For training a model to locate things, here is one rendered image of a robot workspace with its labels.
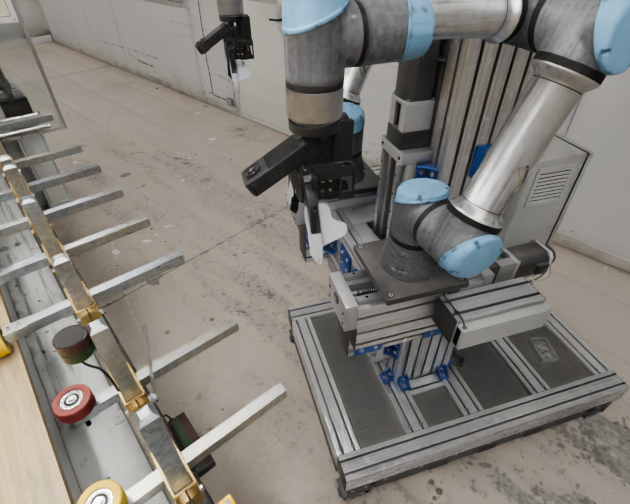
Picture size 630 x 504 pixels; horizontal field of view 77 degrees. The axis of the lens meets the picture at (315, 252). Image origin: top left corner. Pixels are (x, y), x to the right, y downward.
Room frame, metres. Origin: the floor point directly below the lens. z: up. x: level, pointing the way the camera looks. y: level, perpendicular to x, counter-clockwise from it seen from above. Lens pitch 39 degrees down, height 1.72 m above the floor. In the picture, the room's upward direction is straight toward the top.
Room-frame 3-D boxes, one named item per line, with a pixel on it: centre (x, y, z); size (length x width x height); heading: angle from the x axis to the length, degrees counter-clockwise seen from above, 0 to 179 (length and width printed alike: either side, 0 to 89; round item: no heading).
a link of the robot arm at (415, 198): (0.78, -0.25, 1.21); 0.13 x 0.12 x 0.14; 24
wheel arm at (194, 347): (0.60, 0.39, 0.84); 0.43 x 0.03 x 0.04; 130
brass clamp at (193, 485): (0.34, 0.28, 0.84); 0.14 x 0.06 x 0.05; 40
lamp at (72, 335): (0.48, 0.47, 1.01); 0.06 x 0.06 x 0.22; 40
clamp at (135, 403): (0.53, 0.45, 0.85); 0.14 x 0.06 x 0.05; 40
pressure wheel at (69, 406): (0.47, 0.54, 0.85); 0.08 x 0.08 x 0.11
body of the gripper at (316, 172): (0.53, -0.01, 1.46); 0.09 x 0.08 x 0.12; 107
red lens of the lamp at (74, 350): (0.48, 0.47, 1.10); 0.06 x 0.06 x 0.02
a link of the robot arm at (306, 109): (0.53, 0.00, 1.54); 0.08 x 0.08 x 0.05
